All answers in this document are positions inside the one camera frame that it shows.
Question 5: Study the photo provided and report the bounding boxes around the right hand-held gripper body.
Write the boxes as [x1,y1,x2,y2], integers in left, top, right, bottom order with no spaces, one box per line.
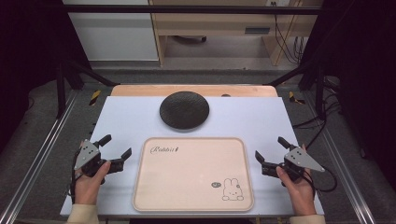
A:
[261,145,326,183]

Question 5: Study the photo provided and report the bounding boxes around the black horizontal frame bar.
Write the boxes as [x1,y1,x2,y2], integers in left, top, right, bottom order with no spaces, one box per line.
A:
[61,4,323,16]

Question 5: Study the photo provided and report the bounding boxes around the black floor cables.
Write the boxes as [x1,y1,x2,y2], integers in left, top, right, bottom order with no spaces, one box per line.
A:
[291,76,344,151]

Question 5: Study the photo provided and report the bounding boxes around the person's left hand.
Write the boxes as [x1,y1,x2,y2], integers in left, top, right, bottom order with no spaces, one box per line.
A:
[73,160,112,206]

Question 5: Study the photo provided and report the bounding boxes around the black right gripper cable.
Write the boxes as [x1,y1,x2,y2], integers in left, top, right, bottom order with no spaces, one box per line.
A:
[306,167,338,193]

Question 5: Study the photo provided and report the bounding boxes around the wooden desk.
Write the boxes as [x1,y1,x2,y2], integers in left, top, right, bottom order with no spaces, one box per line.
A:
[148,0,322,67]

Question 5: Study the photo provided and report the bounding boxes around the black round plate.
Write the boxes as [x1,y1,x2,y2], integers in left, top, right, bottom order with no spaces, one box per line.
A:
[159,91,210,131]

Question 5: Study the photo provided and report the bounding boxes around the grey label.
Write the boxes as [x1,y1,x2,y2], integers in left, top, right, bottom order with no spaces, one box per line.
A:
[244,26,272,35]

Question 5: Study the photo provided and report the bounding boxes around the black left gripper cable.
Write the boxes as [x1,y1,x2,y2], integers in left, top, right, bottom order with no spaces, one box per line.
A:
[68,150,82,205]

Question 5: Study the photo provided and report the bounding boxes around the beige tray with rabbit print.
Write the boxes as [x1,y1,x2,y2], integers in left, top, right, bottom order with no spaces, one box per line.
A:
[132,136,255,214]

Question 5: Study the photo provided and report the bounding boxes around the yellow black tape piece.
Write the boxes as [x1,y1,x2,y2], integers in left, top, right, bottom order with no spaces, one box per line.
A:
[288,91,306,105]
[89,90,103,107]

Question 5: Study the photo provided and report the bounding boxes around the black curtain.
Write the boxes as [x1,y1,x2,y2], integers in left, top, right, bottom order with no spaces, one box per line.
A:
[299,0,396,190]
[0,0,92,154]

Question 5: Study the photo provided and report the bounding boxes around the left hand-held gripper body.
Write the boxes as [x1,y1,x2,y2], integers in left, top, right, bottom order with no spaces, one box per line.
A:
[73,139,126,178]

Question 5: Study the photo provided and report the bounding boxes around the white table cover board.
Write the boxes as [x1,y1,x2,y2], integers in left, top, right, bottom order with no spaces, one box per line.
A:
[60,95,325,218]

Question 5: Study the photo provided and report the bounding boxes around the aluminium rail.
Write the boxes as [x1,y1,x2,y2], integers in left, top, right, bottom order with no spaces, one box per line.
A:
[0,89,79,224]
[302,91,378,224]

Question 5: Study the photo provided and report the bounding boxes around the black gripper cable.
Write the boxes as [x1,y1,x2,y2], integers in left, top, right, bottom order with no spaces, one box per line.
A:
[306,167,338,193]
[68,150,82,205]

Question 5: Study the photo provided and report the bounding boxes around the white cabinet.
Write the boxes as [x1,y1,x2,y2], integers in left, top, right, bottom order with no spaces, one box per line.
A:
[63,0,160,62]

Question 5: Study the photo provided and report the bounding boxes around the person's right hand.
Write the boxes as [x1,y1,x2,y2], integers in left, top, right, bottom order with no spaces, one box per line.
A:
[276,143,318,217]

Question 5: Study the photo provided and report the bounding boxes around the black frame strut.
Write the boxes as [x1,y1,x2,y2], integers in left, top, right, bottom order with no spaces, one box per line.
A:
[263,61,327,121]
[55,59,121,119]

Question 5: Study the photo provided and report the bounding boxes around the hanging black cables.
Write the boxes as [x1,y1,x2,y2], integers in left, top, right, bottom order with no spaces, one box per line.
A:
[270,1,308,65]

